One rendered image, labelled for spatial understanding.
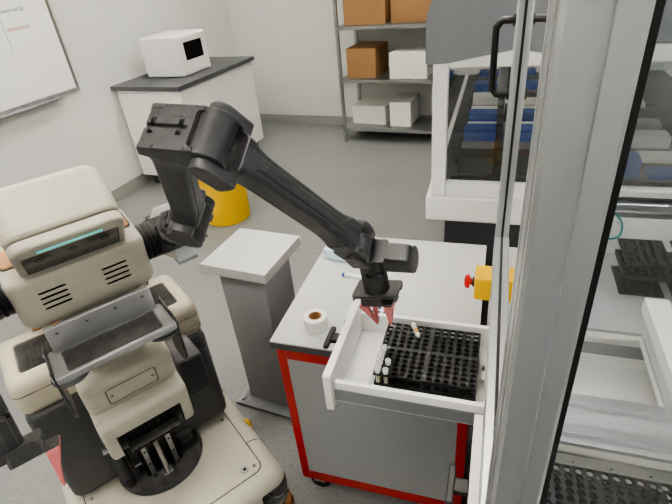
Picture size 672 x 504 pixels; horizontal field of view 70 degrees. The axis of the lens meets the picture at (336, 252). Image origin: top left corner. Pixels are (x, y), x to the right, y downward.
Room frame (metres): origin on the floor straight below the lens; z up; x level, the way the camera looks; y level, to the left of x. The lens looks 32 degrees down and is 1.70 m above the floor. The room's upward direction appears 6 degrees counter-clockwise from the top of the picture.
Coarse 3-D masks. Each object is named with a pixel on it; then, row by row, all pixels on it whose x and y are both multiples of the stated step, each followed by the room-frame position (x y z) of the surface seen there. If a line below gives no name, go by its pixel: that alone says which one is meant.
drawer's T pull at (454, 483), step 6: (450, 468) 0.51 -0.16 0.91; (450, 474) 0.50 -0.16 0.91; (450, 480) 0.49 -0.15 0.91; (456, 480) 0.49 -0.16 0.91; (462, 480) 0.49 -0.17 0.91; (468, 480) 0.48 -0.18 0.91; (450, 486) 0.48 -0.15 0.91; (456, 486) 0.48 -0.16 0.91; (462, 486) 0.48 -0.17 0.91; (468, 486) 0.47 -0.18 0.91; (450, 492) 0.47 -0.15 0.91; (456, 492) 0.47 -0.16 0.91; (462, 492) 0.47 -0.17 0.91; (468, 492) 0.47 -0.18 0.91; (450, 498) 0.46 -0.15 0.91
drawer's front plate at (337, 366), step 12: (360, 312) 0.98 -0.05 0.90; (348, 324) 0.90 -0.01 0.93; (360, 324) 0.97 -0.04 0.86; (348, 336) 0.88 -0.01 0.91; (336, 348) 0.82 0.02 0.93; (348, 348) 0.87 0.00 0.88; (336, 360) 0.79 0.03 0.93; (348, 360) 0.86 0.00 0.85; (324, 372) 0.75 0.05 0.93; (336, 372) 0.78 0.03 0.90; (324, 384) 0.74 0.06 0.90
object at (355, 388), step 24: (360, 336) 0.96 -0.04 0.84; (360, 360) 0.87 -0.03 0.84; (480, 360) 0.83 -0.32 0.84; (336, 384) 0.75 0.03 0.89; (360, 384) 0.74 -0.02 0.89; (480, 384) 0.76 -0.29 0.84; (384, 408) 0.71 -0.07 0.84; (408, 408) 0.70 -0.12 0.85; (432, 408) 0.68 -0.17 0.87; (456, 408) 0.66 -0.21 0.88; (480, 408) 0.65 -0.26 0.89
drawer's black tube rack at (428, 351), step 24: (408, 336) 0.87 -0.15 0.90; (432, 336) 0.86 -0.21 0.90; (456, 336) 0.85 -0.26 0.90; (480, 336) 0.84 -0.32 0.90; (408, 360) 0.79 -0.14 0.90; (432, 360) 0.79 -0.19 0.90; (456, 360) 0.80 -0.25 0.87; (384, 384) 0.76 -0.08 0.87; (408, 384) 0.75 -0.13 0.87; (432, 384) 0.72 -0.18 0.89; (456, 384) 0.74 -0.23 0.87
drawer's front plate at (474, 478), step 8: (480, 416) 0.60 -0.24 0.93; (480, 424) 0.58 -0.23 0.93; (480, 432) 0.56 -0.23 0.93; (472, 440) 0.58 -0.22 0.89; (480, 440) 0.55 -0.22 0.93; (472, 448) 0.53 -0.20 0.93; (480, 448) 0.53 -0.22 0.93; (472, 456) 0.52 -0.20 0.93; (480, 456) 0.52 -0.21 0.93; (472, 464) 0.50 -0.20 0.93; (472, 472) 0.49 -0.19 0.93; (472, 480) 0.47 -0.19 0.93; (472, 488) 0.46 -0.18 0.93; (472, 496) 0.45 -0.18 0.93
